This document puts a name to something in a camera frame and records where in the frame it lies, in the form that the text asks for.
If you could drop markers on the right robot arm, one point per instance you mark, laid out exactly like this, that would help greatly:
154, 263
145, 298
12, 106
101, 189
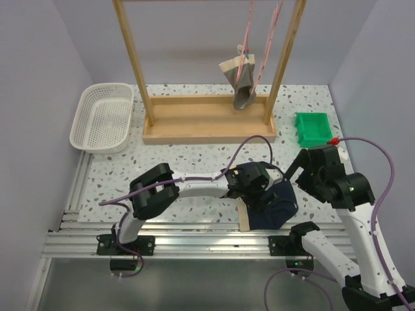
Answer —
372, 282

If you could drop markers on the navy blue underwear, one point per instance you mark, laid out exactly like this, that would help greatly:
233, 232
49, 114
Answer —
282, 209

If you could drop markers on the grey beige underwear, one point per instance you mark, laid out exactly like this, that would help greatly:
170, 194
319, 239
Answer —
242, 98

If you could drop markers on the green plastic bin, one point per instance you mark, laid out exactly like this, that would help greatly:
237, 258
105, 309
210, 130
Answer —
313, 129

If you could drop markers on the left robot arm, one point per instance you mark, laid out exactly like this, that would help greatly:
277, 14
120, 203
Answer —
156, 190

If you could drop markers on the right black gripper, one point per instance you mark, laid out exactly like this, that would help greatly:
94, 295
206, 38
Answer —
303, 159

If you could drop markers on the aluminium rail base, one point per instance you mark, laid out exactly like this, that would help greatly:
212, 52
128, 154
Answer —
199, 228

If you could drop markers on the pink hanger on rack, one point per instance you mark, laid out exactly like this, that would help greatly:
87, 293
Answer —
245, 42

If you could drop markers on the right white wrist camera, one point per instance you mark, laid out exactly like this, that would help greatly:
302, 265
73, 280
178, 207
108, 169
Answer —
343, 155

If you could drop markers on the pink wire hanger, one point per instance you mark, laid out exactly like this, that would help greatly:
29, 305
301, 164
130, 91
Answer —
268, 44

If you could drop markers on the wooden clothes rack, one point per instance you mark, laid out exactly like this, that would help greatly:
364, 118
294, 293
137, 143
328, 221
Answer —
204, 119

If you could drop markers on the white plastic basket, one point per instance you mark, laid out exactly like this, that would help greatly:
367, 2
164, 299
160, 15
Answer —
102, 120

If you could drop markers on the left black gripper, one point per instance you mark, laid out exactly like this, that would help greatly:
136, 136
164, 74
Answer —
251, 201

